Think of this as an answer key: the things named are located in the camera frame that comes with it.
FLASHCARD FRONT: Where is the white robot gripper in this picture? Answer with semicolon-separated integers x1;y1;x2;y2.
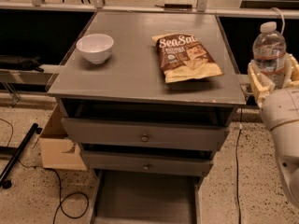
248;53;299;131

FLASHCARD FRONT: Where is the clear plastic water bottle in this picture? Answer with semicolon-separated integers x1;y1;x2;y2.
252;21;286;89

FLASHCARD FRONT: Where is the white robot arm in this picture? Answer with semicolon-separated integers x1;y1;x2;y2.
248;53;299;208

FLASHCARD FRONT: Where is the grey top drawer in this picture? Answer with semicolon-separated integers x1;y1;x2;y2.
61;118;229;150

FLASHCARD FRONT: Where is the grey middle drawer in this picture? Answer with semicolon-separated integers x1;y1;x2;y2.
81;151;213;176

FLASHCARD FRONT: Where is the grey wooden drawer cabinet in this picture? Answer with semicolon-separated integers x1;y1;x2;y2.
49;12;245;161

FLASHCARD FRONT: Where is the grey open bottom drawer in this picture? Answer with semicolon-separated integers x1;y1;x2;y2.
89;171;201;224

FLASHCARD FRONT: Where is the brown sea salt chip bag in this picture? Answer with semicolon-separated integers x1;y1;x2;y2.
152;33;222;83

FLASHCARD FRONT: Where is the white ceramic bowl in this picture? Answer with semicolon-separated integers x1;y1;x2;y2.
76;34;114;64

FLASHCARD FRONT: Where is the cardboard box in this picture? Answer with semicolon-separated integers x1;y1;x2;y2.
38;105;87;171

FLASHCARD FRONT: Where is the black metal stand pole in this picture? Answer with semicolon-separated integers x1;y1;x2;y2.
0;123;42;189

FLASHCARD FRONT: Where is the black floor cable right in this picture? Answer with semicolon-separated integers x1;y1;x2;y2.
235;107;243;224

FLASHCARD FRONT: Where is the black floor cable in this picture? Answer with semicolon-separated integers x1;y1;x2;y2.
0;118;90;224
235;107;243;224

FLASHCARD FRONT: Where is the white cable on rail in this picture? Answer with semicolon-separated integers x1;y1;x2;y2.
241;7;286;96

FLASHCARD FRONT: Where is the black floor cable left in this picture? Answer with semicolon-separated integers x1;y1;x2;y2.
0;118;90;224

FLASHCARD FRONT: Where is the metal barrier rail frame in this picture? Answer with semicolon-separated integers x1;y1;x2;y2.
0;0;299;124

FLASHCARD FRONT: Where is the black cloth on rail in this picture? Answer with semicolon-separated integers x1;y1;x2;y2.
0;55;44;73

